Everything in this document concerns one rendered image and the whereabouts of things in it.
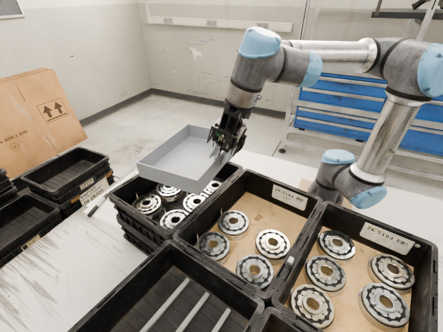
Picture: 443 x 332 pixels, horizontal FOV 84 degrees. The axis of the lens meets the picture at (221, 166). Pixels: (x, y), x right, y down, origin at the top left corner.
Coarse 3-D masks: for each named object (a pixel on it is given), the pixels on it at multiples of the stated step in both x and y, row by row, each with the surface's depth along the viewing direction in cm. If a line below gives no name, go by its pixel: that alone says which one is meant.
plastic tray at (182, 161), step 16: (192, 128) 88; (208, 128) 85; (160, 144) 77; (176, 144) 84; (192, 144) 86; (208, 144) 85; (144, 160) 72; (160, 160) 78; (176, 160) 78; (192, 160) 77; (208, 160) 77; (144, 176) 71; (160, 176) 67; (176, 176) 64; (192, 176) 71; (208, 176) 67; (192, 192) 65
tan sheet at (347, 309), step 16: (352, 240) 79; (368, 256) 74; (352, 272) 70; (368, 272) 70; (352, 288) 66; (288, 304) 63; (336, 304) 63; (352, 304) 63; (336, 320) 60; (352, 320) 60; (368, 320) 60
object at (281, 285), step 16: (320, 208) 76; (384, 224) 71; (304, 240) 67; (416, 240) 67; (432, 256) 63; (288, 272) 59; (432, 272) 59; (432, 288) 56; (272, 304) 53; (432, 304) 54; (304, 320) 51; (432, 320) 51
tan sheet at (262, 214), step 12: (240, 204) 92; (252, 204) 92; (264, 204) 92; (252, 216) 87; (264, 216) 87; (276, 216) 87; (288, 216) 87; (300, 216) 87; (216, 228) 83; (252, 228) 83; (264, 228) 83; (276, 228) 83; (288, 228) 83; (300, 228) 83; (240, 240) 79; (252, 240) 79; (240, 252) 75; (252, 252) 75; (228, 264) 72; (276, 264) 72
